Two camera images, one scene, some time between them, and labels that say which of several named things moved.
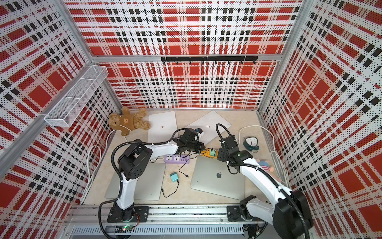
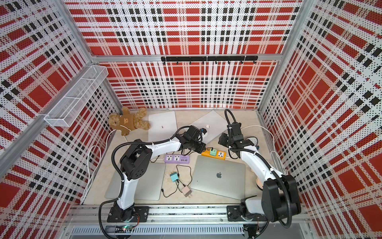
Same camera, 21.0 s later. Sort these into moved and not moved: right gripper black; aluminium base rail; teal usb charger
Moved: right gripper black
Not moved: aluminium base rail; teal usb charger
